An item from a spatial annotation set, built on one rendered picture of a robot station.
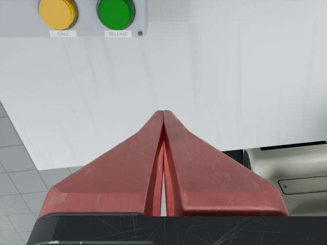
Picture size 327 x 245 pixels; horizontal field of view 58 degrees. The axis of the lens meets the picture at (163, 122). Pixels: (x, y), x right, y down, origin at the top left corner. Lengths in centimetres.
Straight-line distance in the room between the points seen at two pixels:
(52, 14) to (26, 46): 17
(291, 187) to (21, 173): 168
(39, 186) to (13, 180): 16
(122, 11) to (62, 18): 7
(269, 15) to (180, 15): 14
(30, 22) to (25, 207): 199
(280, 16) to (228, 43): 9
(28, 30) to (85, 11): 8
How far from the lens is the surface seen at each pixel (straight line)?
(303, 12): 53
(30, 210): 235
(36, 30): 42
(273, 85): 56
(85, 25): 40
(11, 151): 199
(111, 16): 38
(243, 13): 50
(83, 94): 56
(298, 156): 79
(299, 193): 76
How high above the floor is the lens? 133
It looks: 55 degrees down
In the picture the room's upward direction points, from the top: 178 degrees counter-clockwise
